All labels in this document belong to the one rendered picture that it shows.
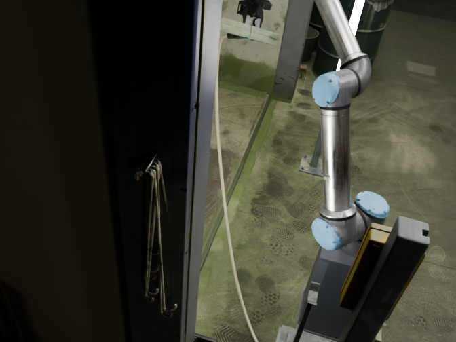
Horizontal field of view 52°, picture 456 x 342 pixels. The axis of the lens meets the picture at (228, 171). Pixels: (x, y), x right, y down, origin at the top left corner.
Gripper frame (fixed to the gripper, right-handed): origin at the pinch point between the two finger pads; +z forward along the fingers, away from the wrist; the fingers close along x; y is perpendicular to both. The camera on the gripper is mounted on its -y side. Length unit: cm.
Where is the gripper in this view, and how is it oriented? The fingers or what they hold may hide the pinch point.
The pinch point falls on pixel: (250, 36)
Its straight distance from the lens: 201.2
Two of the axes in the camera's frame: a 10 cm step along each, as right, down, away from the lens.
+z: -1.7, 9.7, 1.5
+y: -5.5, -2.2, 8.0
